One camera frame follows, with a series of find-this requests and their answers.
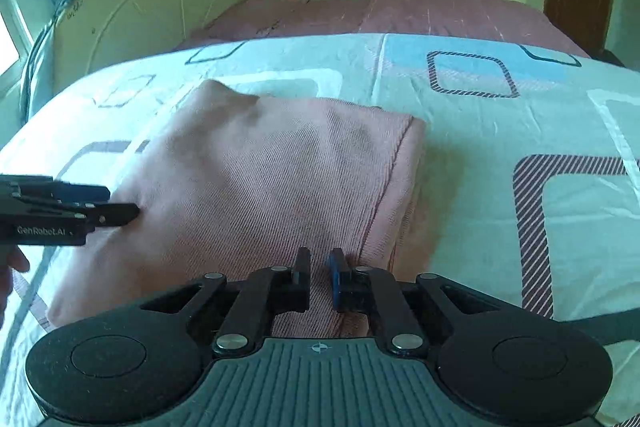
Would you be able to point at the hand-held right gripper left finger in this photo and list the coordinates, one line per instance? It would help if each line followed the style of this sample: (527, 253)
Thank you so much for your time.
(301, 274)

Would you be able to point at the cream round headboard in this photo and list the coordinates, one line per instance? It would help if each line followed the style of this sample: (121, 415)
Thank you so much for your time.
(140, 12)

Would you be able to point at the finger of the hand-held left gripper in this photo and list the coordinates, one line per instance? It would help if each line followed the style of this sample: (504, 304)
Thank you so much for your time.
(112, 213)
(82, 193)

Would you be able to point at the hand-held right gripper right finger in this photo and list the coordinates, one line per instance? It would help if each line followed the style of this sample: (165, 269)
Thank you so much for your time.
(334, 277)

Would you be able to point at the pink knit shirt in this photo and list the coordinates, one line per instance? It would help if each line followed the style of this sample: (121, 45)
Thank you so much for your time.
(260, 187)

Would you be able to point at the person's left hand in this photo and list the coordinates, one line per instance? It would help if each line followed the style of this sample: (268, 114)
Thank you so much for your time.
(12, 274)

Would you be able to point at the patterned light bed sheet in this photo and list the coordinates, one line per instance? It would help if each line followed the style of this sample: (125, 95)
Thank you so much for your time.
(500, 217)

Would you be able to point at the pink checked bedspread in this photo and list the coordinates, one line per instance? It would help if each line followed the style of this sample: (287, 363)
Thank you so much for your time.
(400, 19)

